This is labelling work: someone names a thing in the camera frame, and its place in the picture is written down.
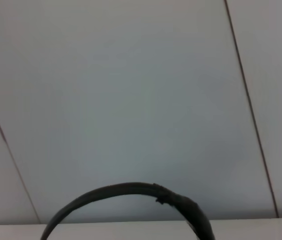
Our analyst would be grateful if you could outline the black round teapot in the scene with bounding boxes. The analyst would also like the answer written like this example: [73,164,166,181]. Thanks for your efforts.
[39,181,216,240]

